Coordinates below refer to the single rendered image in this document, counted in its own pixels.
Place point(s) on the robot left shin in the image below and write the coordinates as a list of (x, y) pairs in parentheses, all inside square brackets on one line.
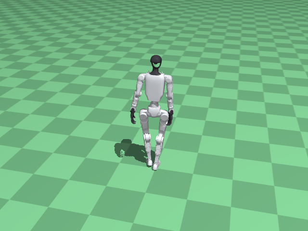
[(147, 145)]

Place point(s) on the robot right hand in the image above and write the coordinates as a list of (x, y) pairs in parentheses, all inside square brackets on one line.
[(170, 118)]

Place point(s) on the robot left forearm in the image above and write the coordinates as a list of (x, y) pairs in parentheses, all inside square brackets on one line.
[(135, 101)]

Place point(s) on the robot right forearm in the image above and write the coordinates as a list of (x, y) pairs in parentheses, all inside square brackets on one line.
[(170, 104)]

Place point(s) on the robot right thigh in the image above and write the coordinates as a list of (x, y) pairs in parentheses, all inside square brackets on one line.
[(162, 125)]

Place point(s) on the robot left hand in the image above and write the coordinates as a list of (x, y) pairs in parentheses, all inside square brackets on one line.
[(132, 115)]

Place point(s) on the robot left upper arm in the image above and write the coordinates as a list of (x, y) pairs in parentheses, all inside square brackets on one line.
[(139, 85)]

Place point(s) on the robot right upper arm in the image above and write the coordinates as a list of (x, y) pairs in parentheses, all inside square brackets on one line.
[(169, 81)]

